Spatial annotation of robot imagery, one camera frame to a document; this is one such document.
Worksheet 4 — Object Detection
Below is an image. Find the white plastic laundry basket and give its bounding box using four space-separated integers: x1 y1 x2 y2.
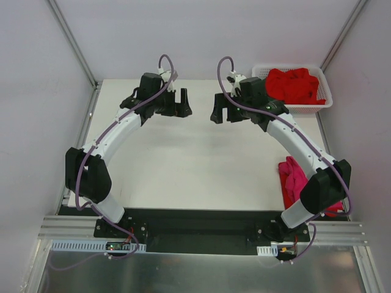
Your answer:
252 63 333 114

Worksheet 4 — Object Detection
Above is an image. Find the pink t shirt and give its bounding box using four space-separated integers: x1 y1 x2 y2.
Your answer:
278 156 308 209

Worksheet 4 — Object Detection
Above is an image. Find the red t shirt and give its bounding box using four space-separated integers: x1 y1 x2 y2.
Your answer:
265 68 326 105
281 181 343 215

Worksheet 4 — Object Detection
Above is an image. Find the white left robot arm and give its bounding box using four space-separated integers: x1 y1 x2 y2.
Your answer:
65 69 192 240

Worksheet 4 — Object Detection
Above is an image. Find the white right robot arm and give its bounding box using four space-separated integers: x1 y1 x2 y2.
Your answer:
210 71 351 242

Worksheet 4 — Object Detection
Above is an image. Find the red crumpled t shirt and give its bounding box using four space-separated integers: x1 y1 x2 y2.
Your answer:
265 68 326 105

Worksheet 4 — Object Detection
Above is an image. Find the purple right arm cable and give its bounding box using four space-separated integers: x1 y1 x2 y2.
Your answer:
218 56 353 261

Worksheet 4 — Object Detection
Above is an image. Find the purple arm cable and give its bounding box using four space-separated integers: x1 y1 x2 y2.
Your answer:
48 54 178 270
218 56 353 261

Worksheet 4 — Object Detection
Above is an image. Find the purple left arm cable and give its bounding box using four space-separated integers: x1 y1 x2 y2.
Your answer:
48 54 178 270

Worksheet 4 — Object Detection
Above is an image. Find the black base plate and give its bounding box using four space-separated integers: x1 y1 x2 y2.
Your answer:
58 206 350 256

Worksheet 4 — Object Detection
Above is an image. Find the aluminium frame rail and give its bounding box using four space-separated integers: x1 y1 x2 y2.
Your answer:
38 215 369 255

